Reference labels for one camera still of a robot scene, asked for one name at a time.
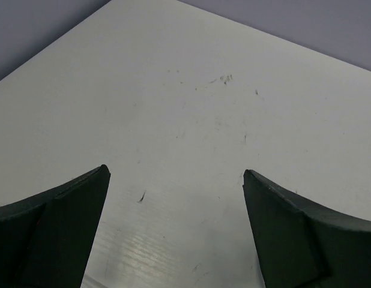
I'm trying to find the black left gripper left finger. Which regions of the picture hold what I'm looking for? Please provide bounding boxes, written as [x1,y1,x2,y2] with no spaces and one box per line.
[0,164,110,287]

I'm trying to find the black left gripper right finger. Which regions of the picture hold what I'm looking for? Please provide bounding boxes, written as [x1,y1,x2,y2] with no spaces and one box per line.
[243,170,371,287]

